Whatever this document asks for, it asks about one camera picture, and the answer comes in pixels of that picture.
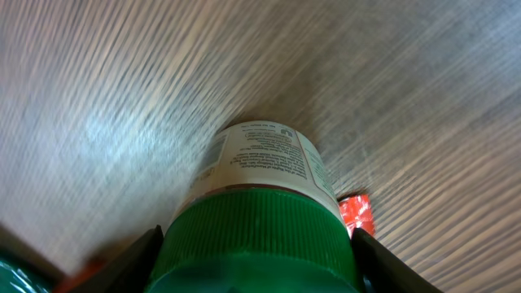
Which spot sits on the green lid jar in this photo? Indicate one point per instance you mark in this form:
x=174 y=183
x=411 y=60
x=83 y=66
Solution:
x=261 y=216

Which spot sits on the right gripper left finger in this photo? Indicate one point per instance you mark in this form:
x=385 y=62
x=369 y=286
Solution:
x=129 y=272

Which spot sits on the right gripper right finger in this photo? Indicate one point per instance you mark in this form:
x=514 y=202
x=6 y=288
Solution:
x=385 y=271

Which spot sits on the red sachet pack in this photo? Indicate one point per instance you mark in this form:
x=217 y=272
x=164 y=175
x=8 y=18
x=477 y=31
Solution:
x=356 y=211

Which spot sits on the green 3M gloves packet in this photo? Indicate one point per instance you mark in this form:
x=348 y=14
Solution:
x=18 y=278

